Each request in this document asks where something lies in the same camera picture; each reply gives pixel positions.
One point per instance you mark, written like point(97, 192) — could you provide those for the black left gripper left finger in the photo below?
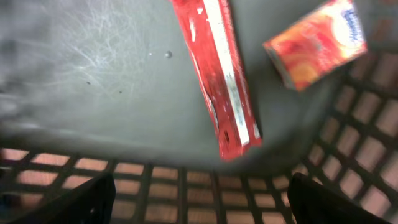
point(89, 203)

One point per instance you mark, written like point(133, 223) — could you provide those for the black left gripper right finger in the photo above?
point(313, 203)

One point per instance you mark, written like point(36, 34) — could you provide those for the red snack bar wrapper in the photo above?
point(208, 29)

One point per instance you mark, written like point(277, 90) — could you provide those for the grey plastic basket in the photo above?
point(95, 87)

